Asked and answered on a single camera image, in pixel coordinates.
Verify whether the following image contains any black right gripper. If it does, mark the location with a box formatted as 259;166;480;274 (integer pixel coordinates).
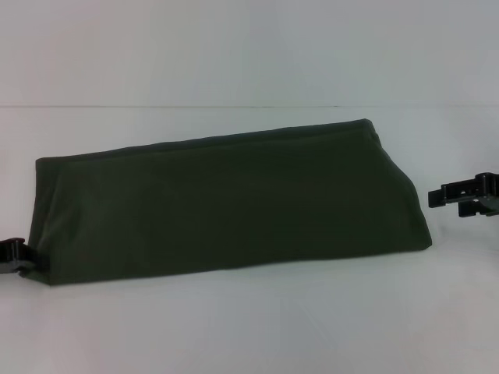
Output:
426;172;499;220

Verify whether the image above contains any dark green shirt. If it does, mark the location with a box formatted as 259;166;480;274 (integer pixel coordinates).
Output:
19;118;433;288

